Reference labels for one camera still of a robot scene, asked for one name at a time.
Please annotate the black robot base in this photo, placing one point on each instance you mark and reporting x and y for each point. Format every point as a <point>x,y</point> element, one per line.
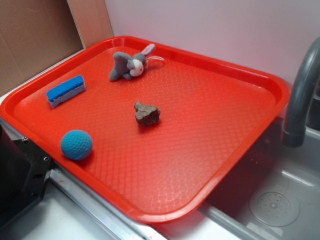
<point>24,171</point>

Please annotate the blue sponge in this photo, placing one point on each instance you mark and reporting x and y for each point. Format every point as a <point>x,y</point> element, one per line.
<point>65,91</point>

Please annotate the red plastic tray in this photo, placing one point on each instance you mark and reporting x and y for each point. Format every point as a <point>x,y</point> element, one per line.
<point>211,113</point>

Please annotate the brown rock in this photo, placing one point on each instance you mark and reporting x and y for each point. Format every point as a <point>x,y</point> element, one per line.
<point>146,115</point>

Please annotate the grey plush elephant toy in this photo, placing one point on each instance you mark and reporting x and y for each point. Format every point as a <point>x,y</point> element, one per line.
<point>129,67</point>

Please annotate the blue foam ball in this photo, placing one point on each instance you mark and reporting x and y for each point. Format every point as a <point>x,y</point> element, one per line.
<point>76,145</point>

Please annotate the light wooden board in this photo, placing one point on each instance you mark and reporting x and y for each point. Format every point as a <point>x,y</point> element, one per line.
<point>92,21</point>

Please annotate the grey faucet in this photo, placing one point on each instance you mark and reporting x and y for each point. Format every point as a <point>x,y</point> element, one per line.
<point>303,109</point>

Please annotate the grey toy sink basin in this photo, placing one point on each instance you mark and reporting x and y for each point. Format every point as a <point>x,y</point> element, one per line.
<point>273,192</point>

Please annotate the brown cardboard panel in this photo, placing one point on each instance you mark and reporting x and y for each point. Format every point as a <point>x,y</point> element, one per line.
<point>34,35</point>

